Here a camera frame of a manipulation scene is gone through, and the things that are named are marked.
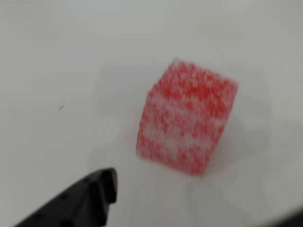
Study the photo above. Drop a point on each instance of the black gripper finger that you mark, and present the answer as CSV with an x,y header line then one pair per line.
x,y
297,222
78,203

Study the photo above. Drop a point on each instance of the red white speckled foam cube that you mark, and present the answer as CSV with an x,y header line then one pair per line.
x,y
187,118

